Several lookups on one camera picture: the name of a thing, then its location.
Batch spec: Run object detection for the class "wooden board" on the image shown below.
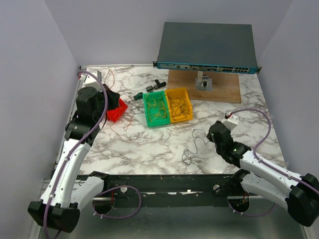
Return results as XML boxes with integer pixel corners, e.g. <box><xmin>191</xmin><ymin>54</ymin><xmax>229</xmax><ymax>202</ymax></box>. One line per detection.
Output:
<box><xmin>167</xmin><ymin>70</ymin><xmax>242</xmax><ymax>104</ymax></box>

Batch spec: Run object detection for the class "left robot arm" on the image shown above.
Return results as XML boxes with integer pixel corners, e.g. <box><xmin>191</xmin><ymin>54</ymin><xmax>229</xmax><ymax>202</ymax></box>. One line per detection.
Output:
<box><xmin>27</xmin><ymin>85</ymin><xmax>120</xmax><ymax>233</ymax></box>

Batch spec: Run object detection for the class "green plastic bin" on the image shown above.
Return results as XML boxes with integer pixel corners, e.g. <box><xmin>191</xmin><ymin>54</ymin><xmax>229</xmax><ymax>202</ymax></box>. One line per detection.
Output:
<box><xmin>143</xmin><ymin>91</ymin><xmax>170</xmax><ymax>127</ymax></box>

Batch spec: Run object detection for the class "yellow cable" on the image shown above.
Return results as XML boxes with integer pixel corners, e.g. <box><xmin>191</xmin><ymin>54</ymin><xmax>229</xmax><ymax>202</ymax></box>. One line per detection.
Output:
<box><xmin>146</xmin><ymin>96</ymin><xmax>167</xmax><ymax>122</ymax></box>

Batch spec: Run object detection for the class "red plastic bin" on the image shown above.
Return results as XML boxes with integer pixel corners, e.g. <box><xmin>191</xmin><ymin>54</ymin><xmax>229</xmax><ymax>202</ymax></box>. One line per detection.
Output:
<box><xmin>107</xmin><ymin>98</ymin><xmax>128</xmax><ymax>122</ymax></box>

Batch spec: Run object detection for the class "aluminium frame rail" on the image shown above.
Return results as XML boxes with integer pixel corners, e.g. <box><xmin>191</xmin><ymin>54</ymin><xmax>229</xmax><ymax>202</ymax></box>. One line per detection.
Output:
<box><xmin>27</xmin><ymin>178</ymin><xmax>310</xmax><ymax>239</ymax></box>

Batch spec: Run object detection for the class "orange cable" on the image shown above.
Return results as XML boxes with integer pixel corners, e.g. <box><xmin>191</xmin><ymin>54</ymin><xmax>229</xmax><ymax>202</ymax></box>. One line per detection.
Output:
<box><xmin>103</xmin><ymin>68</ymin><xmax>134</xmax><ymax>144</ymax></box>

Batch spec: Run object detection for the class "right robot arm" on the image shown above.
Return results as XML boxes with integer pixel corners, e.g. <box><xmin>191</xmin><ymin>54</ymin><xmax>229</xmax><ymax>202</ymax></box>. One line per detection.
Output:
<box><xmin>207</xmin><ymin>120</ymin><xmax>319</xmax><ymax>227</ymax></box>

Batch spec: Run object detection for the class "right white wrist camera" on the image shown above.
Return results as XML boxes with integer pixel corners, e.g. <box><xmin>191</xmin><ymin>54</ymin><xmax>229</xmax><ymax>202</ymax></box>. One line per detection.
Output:
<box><xmin>223</xmin><ymin>112</ymin><xmax>239</xmax><ymax>131</ymax></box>

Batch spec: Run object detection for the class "yellow plastic bin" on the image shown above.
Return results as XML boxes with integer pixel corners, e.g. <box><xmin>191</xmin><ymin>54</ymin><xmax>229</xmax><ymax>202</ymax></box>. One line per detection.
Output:
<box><xmin>165</xmin><ymin>88</ymin><xmax>193</xmax><ymax>123</ymax></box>

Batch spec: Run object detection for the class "green handled screwdriver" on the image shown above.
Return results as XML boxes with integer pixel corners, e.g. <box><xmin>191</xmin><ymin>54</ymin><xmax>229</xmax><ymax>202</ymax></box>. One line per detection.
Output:
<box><xmin>131</xmin><ymin>92</ymin><xmax>143</xmax><ymax>101</ymax></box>

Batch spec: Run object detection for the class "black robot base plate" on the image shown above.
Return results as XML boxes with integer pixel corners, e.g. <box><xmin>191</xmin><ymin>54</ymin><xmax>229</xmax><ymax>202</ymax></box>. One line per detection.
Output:
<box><xmin>90</xmin><ymin>171</ymin><xmax>255</xmax><ymax>212</ymax></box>

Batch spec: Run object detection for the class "blue network switch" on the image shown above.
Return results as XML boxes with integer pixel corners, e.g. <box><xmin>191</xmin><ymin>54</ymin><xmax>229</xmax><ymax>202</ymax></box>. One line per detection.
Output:
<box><xmin>153</xmin><ymin>22</ymin><xmax>261</xmax><ymax>74</ymax></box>

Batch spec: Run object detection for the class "black T-handle tool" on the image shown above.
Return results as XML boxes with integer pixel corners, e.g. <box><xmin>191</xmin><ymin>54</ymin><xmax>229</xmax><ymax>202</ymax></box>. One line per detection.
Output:
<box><xmin>146</xmin><ymin>79</ymin><xmax>166</xmax><ymax>93</ymax></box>

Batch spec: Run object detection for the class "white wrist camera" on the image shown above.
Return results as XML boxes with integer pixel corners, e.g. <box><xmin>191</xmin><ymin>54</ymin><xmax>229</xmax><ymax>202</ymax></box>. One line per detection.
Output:
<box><xmin>223</xmin><ymin>112</ymin><xmax>239</xmax><ymax>131</ymax></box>
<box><xmin>83</xmin><ymin>70</ymin><xmax>102</xmax><ymax>91</ymax></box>

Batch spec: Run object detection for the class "grey metal bracket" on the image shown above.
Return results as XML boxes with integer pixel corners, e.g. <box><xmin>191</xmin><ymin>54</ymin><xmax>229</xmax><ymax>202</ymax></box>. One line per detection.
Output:
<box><xmin>195</xmin><ymin>71</ymin><xmax>213</xmax><ymax>92</ymax></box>

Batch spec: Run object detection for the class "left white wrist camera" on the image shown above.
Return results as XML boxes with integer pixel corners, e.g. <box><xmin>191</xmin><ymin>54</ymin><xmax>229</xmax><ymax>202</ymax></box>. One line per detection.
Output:
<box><xmin>83</xmin><ymin>70</ymin><xmax>102</xmax><ymax>91</ymax></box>

